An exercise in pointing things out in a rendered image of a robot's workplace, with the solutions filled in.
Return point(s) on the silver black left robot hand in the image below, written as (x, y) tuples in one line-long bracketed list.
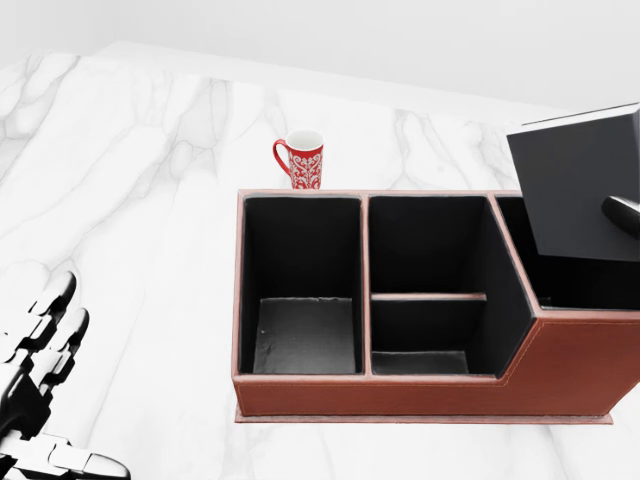
[(30, 380)]

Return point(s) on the black book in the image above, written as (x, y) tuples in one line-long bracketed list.
[(575, 190)]

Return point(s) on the red-brown desk caddy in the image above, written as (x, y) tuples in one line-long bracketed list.
[(450, 390)]

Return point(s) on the red white patterned mug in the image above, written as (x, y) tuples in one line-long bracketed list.
[(306, 162)]

